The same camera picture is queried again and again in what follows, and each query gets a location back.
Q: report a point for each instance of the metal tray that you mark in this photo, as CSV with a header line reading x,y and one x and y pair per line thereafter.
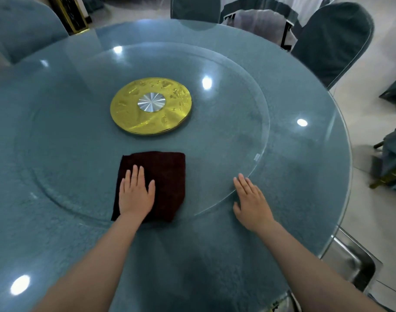
x,y
354,259

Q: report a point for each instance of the round glass turntable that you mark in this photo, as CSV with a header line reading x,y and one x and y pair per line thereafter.
x,y
217,126

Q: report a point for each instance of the dark red cloth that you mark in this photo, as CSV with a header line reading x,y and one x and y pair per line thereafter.
x,y
168,172

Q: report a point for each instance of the person's left hand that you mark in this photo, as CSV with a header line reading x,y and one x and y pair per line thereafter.
x,y
134,198

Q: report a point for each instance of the round blue table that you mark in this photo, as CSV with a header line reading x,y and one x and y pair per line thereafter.
x,y
299,178

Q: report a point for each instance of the yellow round disc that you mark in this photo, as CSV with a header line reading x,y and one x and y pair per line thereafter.
x,y
126,116

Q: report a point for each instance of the person's right forearm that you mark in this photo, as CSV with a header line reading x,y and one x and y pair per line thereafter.
x,y
308,272

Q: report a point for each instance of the person's right hand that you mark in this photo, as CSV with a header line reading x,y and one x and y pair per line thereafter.
x,y
253,207

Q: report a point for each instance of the person's left forearm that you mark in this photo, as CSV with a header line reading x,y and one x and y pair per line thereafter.
x,y
94,272

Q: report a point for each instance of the round white clothed table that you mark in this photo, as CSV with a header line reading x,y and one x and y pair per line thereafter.
x,y
302,6

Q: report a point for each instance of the gold standing bin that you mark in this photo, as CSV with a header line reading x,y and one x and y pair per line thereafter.
x,y
69,12

